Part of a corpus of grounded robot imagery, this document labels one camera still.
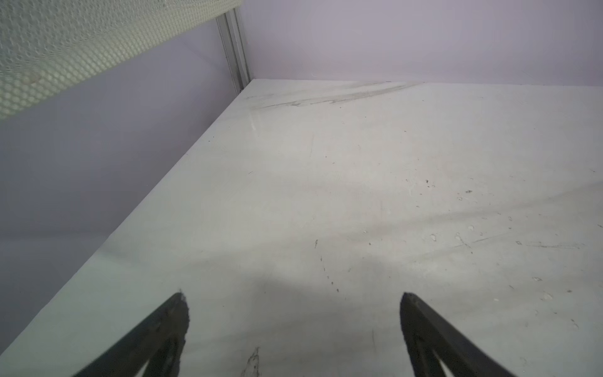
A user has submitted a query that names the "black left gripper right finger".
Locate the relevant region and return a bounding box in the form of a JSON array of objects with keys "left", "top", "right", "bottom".
[{"left": 400, "top": 292, "right": 513, "bottom": 376}]

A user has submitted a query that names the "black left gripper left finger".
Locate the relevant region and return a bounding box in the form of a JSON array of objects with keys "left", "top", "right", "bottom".
[{"left": 75, "top": 292, "right": 190, "bottom": 376}]

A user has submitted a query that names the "white mesh wall shelf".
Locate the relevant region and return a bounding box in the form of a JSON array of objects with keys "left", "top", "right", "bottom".
[{"left": 1, "top": 0, "right": 242, "bottom": 120}]

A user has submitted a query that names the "aluminium frame corner post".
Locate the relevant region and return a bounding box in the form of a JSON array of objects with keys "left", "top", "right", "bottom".
[{"left": 216, "top": 7, "right": 253, "bottom": 94}]

